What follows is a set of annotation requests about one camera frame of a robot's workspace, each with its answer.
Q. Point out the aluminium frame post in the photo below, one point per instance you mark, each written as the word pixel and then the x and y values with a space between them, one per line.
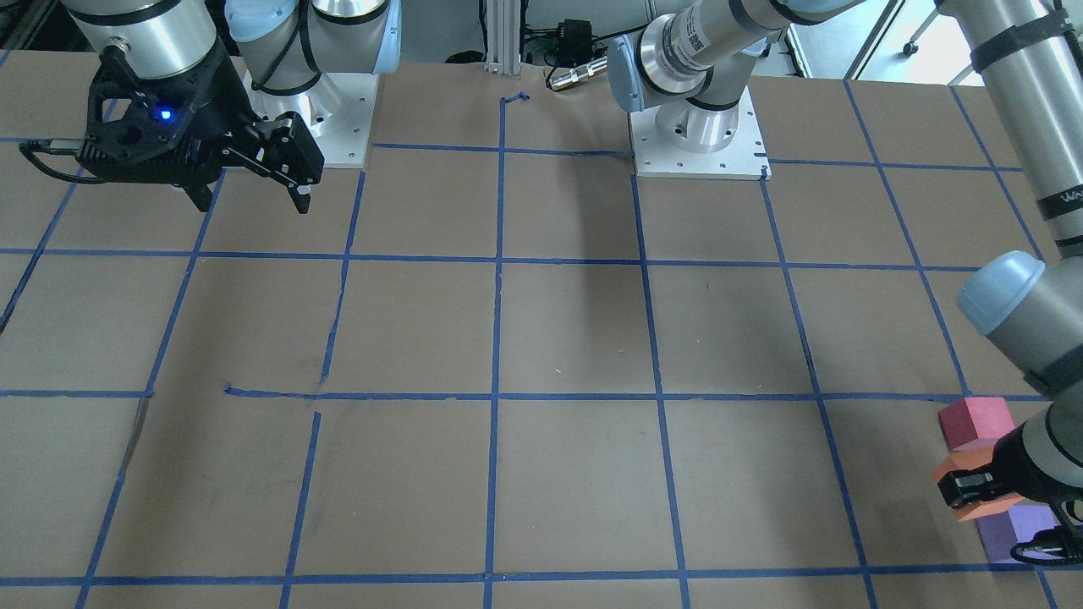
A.
pixel 503 37

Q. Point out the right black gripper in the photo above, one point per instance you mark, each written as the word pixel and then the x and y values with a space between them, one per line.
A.
pixel 222 100

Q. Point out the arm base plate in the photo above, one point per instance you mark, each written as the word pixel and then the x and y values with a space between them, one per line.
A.
pixel 339 110
pixel 678 140

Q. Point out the purple foam cube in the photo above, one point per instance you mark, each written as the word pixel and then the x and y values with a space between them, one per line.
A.
pixel 1019 524

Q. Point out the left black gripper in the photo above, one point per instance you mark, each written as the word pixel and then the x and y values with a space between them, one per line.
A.
pixel 1018 474

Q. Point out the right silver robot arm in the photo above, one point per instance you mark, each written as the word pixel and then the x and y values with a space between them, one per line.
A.
pixel 286 46

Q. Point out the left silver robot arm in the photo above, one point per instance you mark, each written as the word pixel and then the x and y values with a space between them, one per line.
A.
pixel 986 201

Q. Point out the orange foam cube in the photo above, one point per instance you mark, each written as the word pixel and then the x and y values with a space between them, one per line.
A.
pixel 968 487

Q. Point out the red foam cube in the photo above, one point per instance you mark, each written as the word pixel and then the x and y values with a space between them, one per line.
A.
pixel 975 422

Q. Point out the silver cable connector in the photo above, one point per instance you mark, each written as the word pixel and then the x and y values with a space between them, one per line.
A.
pixel 563 78

